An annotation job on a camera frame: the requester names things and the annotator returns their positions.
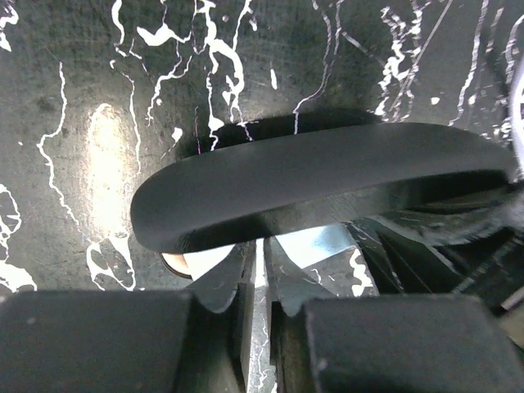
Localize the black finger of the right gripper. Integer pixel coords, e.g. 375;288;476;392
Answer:
347;196;523;311

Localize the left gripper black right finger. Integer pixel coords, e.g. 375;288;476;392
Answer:
264;238;523;392

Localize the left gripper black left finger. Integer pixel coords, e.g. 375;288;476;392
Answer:
1;242;255;392

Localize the light blue cleaning cloth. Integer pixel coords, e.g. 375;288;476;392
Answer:
165;224;355;279

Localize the black marble pattern mat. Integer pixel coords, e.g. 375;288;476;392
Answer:
1;1;523;294

